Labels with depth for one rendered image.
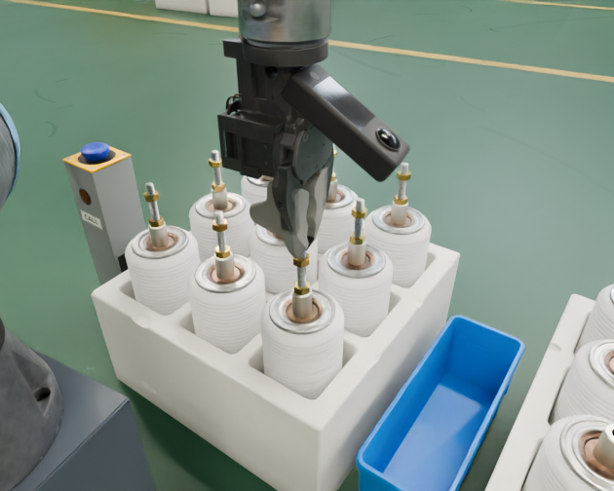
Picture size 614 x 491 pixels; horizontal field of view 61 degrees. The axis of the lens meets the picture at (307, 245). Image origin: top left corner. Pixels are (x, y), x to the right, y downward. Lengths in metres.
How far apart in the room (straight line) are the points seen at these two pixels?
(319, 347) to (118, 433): 0.22
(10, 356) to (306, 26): 0.32
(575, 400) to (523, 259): 0.60
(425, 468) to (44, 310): 0.72
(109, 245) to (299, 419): 0.44
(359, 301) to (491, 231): 0.65
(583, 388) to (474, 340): 0.26
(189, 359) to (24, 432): 0.28
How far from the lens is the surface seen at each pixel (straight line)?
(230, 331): 0.65
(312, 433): 0.59
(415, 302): 0.73
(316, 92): 0.44
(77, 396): 0.49
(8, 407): 0.43
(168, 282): 0.71
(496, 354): 0.83
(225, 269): 0.63
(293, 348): 0.57
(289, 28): 0.42
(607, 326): 0.69
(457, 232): 1.22
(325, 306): 0.59
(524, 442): 0.61
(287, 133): 0.45
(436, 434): 0.81
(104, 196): 0.83
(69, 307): 1.07
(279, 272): 0.71
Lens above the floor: 0.65
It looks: 35 degrees down
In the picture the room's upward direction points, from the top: straight up
